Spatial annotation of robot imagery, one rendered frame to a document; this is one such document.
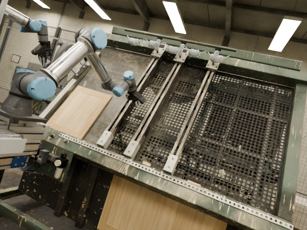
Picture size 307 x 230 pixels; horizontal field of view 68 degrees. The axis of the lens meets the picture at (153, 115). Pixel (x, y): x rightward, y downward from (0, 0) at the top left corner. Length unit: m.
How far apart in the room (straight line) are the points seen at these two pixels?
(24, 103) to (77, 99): 0.85
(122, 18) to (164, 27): 1.50
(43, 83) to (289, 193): 1.50
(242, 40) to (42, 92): 6.36
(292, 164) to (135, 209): 1.14
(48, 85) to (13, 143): 0.31
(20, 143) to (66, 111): 0.92
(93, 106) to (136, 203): 0.87
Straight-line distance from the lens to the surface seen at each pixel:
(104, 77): 1.63
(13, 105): 1.35
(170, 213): 1.81
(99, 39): 1.37
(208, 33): 7.22
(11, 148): 1.22
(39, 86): 1.21
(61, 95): 2.22
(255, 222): 1.54
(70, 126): 1.99
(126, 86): 1.60
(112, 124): 1.81
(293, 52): 7.16
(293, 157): 1.77
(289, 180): 1.69
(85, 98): 2.12
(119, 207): 1.94
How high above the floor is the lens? 1.24
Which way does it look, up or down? level
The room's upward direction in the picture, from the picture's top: 18 degrees clockwise
